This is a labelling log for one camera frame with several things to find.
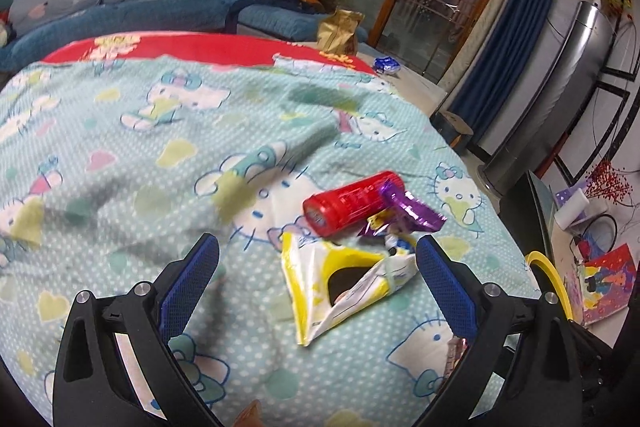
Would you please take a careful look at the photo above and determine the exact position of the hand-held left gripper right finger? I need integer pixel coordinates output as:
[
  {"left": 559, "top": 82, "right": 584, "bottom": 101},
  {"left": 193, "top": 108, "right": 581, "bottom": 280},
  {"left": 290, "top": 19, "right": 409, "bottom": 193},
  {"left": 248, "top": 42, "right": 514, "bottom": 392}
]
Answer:
[{"left": 415, "top": 235, "right": 583, "bottom": 427}]

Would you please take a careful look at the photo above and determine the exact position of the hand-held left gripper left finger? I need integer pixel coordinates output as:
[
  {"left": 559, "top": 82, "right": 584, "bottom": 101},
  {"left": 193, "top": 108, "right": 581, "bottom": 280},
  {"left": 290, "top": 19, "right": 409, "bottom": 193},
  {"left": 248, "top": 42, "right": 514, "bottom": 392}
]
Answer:
[{"left": 52, "top": 233, "right": 226, "bottom": 427}]

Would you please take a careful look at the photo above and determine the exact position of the black bin with yellow rim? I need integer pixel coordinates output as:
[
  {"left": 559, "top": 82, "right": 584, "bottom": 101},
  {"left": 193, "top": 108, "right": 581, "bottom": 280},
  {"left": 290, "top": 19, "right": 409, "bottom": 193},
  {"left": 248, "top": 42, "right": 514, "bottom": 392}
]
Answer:
[{"left": 523, "top": 250, "right": 576, "bottom": 323}]

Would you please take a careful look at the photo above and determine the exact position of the yellow white snack wrapper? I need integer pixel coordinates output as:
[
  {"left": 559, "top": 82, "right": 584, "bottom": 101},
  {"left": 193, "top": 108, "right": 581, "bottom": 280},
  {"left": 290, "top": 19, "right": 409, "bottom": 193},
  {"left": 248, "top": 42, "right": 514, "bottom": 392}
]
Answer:
[{"left": 281, "top": 232, "right": 418, "bottom": 348}]

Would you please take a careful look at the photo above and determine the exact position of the purple foil wrapper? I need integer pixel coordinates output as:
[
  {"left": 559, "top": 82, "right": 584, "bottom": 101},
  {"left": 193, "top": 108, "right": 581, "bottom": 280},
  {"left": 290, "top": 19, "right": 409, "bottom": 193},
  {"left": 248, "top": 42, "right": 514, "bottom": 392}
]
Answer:
[{"left": 367, "top": 179, "right": 447, "bottom": 238}]

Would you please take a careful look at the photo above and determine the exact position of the colourful portrait painting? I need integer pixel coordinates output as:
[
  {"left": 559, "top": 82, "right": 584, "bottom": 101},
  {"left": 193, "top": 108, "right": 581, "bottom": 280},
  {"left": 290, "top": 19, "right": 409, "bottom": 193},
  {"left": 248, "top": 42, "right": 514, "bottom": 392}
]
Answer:
[{"left": 565, "top": 243, "right": 640, "bottom": 325}]

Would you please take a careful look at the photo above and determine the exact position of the cartoon cat printed blanket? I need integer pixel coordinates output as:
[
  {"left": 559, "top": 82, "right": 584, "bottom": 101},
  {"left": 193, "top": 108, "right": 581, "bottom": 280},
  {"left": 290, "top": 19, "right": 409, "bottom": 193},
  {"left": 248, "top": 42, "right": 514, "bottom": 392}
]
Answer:
[{"left": 0, "top": 54, "right": 543, "bottom": 427}]

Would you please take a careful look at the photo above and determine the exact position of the dark television stand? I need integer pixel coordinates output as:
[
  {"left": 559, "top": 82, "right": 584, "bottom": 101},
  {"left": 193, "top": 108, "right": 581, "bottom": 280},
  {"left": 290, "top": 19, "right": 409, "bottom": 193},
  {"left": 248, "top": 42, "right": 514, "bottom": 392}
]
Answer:
[{"left": 500, "top": 169, "right": 640, "bottom": 348}]

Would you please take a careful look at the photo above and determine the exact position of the red cylindrical snack wrapper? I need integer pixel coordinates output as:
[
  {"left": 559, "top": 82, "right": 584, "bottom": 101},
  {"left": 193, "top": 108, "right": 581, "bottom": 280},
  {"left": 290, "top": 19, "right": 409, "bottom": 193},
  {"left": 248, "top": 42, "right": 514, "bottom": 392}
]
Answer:
[{"left": 302, "top": 170, "right": 405, "bottom": 238}]

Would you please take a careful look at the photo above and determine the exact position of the white paper roll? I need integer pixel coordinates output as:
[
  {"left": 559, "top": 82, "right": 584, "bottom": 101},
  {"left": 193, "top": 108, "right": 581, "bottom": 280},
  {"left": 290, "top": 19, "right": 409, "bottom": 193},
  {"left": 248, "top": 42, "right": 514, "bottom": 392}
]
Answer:
[{"left": 554, "top": 188, "right": 591, "bottom": 230}]

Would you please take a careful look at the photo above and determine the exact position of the red berry branch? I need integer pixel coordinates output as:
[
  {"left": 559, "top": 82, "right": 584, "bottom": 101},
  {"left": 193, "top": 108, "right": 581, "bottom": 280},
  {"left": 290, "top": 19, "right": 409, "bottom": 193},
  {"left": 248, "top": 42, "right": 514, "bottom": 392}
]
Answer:
[{"left": 582, "top": 159, "right": 640, "bottom": 208}]

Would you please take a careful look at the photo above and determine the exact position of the silver tower air conditioner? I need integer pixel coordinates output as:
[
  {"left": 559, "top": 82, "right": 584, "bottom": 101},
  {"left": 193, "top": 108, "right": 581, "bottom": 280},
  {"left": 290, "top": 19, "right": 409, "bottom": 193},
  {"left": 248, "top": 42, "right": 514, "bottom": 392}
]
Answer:
[{"left": 477, "top": 0, "right": 616, "bottom": 198}]

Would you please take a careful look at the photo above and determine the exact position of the red printed cloth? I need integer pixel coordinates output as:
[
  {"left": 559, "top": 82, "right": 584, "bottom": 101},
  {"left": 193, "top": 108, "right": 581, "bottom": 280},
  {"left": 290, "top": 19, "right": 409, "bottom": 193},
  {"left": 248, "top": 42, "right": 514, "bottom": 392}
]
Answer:
[{"left": 40, "top": 33, "right": 376, "bottom": 75}]

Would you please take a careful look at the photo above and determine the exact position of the wide blue curtain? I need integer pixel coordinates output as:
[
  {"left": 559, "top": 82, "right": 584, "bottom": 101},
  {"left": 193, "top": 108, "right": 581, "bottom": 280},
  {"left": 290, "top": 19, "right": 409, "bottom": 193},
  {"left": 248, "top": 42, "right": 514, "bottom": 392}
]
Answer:
[{"left": 442, "top": 0, "right": 568, "bottom": 142}]

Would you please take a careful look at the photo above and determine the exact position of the gold foil bag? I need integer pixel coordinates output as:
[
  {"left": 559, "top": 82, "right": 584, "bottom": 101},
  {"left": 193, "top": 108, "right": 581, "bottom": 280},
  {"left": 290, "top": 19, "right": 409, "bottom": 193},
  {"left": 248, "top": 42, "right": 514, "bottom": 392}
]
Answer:
[{"left": 316, "top": 8, "right": 366, "bottom": 56}]

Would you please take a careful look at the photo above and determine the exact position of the black cable loop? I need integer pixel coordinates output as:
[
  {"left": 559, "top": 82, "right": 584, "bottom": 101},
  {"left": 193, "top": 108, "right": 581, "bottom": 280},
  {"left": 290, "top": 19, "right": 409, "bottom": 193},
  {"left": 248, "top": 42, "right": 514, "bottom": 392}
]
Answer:
[{"left": 572, "top": 214, "right": 618, "bottom": 258}]

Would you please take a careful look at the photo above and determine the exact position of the black wall frame trim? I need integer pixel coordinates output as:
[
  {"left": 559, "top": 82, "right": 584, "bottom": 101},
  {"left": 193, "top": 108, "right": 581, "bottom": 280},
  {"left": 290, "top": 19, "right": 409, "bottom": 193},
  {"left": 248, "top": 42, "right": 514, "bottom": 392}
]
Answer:
[{"left": 542, "top": 67, "right": 631, "bottom": 180}]

